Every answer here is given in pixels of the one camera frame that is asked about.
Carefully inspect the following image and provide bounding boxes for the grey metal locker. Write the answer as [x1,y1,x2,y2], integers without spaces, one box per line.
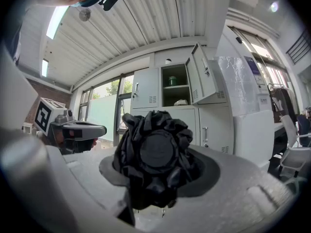
[130,42,235,155]

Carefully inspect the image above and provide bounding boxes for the metal clothes rack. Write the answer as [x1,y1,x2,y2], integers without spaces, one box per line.
[267,82,292,92]

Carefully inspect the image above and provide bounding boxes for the round ceiling fixture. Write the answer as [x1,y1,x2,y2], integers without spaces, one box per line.
[78,8,92,22]

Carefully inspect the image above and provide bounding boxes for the dark hanging garment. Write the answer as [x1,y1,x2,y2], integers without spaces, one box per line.
[269,88,297,124]

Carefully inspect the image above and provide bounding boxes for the black cloth bundle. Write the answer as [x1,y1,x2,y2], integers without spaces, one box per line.
[112,109,206,211]

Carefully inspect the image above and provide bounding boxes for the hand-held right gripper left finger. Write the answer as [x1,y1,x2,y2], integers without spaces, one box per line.
[0,127,146,233]

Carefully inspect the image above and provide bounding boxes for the black window frame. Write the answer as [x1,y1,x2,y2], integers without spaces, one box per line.
[77,73,135,147]

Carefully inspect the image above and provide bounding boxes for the white foam box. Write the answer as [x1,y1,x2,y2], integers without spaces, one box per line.
[232,110,276,168]

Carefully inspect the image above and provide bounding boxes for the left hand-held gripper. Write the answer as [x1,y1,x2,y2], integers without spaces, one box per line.
[34,97,108,141]

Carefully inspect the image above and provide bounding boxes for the white office chair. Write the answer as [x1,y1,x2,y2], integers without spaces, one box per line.
[278,115,311,194]

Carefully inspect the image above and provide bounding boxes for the person's black shirt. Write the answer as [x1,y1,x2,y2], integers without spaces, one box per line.
[2,5,30,66]

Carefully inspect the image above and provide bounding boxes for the beige hanging garment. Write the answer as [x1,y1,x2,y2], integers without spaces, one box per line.
[286,88,301,117]

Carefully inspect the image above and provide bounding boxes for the black railing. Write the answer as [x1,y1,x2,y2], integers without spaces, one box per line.
[285,29,311,66]

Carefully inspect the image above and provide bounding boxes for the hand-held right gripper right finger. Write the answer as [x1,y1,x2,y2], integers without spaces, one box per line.
[135,145,296,233]

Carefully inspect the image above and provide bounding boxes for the purple poster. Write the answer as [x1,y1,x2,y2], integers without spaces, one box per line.
[243,55,266,86]

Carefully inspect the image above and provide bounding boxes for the long ceiling light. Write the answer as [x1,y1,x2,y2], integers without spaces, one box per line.
[41,59,49,78]
[46,5,70,40]

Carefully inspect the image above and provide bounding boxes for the person's left hand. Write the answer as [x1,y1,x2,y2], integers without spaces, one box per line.
[53,129,99,155]

